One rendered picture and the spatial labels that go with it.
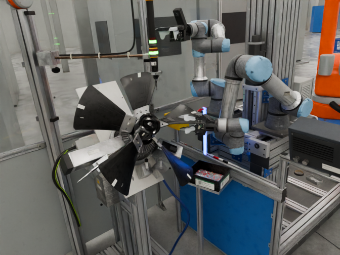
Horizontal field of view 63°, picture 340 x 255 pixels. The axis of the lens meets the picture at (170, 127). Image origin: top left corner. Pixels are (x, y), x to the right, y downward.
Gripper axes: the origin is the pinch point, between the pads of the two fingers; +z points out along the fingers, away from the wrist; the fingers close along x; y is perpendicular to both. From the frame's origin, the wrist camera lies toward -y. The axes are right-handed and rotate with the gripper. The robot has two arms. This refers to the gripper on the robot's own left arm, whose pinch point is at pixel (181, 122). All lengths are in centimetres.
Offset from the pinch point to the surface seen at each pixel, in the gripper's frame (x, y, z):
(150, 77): -21.9, -11.8, 18.8
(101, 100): -20.7, 18.7, 34.0
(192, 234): 122, -29, 6
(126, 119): -9.3, 15.5, 24.4
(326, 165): 7, 24, -67
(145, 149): 10.5, 12.5, 18.0
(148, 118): -8.4, 12.5, 13.8
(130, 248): 102, 8, 45
